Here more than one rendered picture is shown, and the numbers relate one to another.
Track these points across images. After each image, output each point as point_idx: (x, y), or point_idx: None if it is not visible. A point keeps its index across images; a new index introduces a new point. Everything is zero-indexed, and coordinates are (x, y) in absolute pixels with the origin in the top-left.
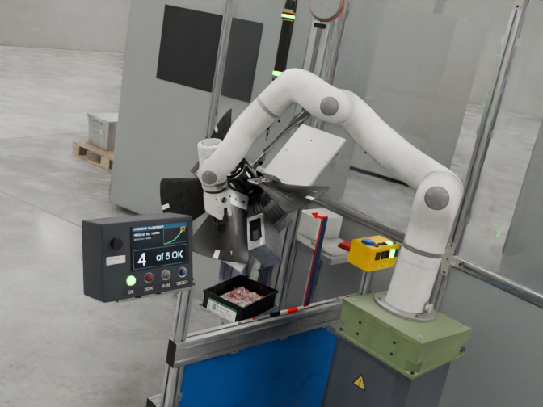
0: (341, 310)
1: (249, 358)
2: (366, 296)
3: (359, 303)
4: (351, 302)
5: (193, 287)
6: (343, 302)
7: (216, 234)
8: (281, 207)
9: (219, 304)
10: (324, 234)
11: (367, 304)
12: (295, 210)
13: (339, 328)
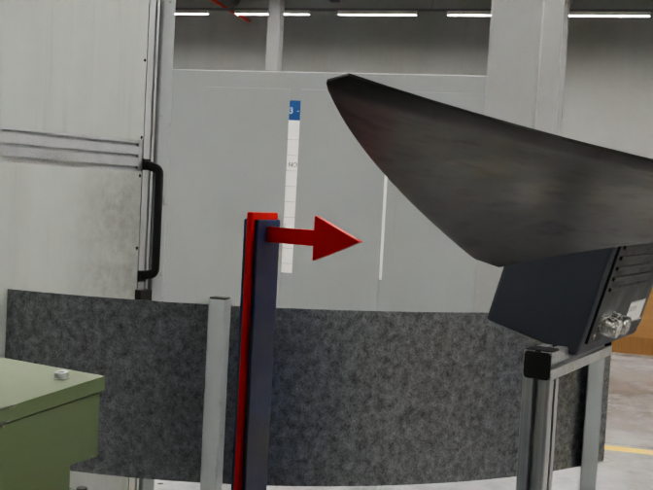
0: (98, 422)
1: None
2: (0, 402)
3: (42, 377)
4: (77, 371)
5: (523, 372)
6: (101, 389)
7: None
8: (543, 254)
9: None
10: (239, 330)
11: (13, 381)
12: (454, 241)
13: (86, 489)
